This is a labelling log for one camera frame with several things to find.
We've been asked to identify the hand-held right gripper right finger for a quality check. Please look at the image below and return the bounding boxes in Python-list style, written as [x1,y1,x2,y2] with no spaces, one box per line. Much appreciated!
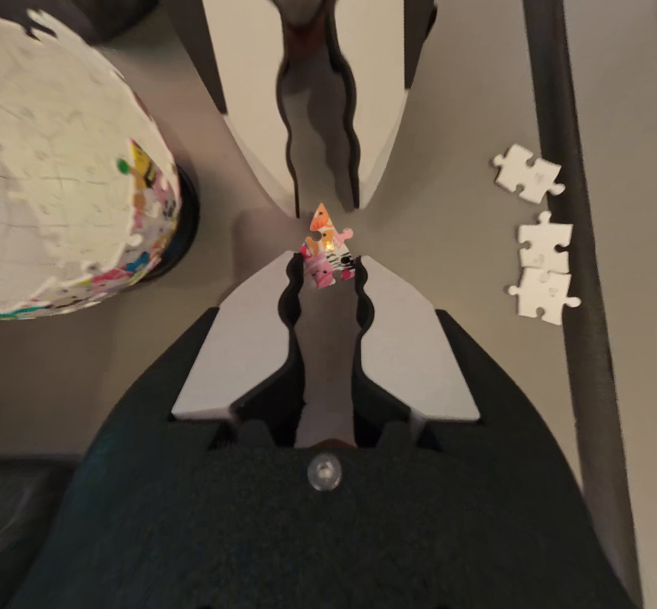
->
[351,256,482,452]

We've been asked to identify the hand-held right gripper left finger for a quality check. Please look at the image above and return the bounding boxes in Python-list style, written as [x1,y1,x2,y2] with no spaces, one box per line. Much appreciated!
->
[171,252,307,451]

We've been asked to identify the colourful puzzle ball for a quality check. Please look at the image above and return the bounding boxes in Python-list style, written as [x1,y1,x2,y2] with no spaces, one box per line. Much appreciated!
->
[0,11,183,321]

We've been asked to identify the single white puzzle piece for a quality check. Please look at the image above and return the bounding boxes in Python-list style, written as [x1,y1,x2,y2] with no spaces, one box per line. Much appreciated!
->
[505,268,582,326]
[491,143,567,205]

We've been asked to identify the single colourful puzzle piece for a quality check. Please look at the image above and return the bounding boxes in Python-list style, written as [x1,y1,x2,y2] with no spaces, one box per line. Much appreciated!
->
[300,202,358,290]

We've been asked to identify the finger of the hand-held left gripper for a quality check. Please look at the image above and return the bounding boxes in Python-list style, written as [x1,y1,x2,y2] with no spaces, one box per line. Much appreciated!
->
[325,0,407,210]
[195,0,301,217]

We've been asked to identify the black ball stand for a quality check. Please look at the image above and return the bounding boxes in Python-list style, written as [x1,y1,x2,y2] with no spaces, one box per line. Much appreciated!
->
[139,161,201,283]

